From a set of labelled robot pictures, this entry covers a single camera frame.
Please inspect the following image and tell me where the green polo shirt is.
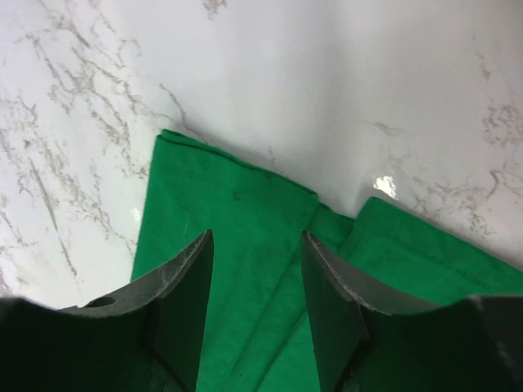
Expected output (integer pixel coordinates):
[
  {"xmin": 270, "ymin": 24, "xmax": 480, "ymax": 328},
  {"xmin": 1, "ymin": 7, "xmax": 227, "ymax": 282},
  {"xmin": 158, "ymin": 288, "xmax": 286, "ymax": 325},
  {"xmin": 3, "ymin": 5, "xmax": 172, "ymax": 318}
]
[{"xmin": 132, "ymin": 130, "xmax": 522, "ymax": 391}]

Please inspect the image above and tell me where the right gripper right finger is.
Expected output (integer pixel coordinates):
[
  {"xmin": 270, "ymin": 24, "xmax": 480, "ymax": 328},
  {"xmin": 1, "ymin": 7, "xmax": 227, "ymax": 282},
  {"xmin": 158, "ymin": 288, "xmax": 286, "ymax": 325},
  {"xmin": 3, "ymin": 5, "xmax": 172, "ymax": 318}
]
[{"xmin": 301, "ymin": 231, "xmax": 440, "ymax": 391}]

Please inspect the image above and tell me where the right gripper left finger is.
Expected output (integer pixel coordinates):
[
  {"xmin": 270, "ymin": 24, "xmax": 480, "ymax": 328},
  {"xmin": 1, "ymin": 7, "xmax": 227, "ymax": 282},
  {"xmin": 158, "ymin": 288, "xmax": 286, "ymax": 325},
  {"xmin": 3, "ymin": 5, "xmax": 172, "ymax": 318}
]
[{"xmin": 62, "ymin": 230, "xmax": 214, "ymax": 391}]

